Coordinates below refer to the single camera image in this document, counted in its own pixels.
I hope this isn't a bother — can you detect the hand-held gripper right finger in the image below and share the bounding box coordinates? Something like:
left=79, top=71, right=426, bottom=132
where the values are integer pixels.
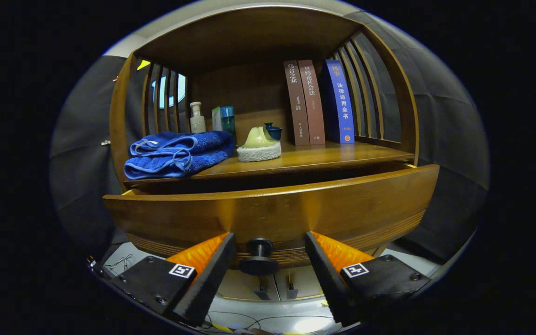
left=304, top=231, right=431, bottom=326

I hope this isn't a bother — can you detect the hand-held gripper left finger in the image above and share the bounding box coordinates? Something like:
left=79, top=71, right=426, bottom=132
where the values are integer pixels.
left=110, top=233, right=237, bottom=327

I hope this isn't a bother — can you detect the wooden drawer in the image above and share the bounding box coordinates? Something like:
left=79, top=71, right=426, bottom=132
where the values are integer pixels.
left=102, top=163, right=441, bottom=276

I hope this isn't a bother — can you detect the green handled scrub brush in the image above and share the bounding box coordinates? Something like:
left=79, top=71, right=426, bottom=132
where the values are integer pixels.
left=236, top=126, right=282, bottom=162

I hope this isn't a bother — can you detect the wooden cabinet door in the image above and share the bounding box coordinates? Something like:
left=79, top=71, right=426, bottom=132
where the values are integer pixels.
left=275, top=265, right=324, bottom=298
left=217, top=269, right=280, bottom=301

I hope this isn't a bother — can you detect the wooden countertop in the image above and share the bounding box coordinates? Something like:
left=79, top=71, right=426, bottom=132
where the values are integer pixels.
left=126, top=140, right=415, bottom=187

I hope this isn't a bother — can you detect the wooden cabinet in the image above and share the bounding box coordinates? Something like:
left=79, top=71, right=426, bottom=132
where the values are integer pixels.
left=109, top=5, right=420, bottom=301

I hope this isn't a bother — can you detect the folded blue towel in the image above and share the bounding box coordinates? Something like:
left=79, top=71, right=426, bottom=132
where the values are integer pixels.
left=123, top=131, right=235, bottom=180

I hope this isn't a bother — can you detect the dark blue lidded teacup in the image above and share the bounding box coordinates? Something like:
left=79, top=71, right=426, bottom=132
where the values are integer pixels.
left=264, top=122, right=283, bottom=141

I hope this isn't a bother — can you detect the white pump bottle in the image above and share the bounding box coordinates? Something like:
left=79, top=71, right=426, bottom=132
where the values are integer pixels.
left=189, top=101, right=207, bottom=134

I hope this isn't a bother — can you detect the teal bottle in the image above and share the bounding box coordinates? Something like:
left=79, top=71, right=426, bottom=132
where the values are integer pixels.
left=220, top=106, right=237, bottom=140

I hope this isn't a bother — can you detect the blue book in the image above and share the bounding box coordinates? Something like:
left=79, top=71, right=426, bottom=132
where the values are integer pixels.
left=322, top=59, right=355, bottom=144

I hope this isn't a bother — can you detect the reddish brown book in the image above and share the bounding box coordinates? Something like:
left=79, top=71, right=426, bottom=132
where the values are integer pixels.
left=297, top=59, right=326, bottom=145

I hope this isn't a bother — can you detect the dark brown book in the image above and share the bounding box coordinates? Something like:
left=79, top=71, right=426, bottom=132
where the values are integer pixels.
left=283, top=60, right=311, bottom=147

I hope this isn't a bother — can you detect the black floor cable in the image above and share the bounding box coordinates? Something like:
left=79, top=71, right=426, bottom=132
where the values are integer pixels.
left=205, top=311, right=338, bottom=335

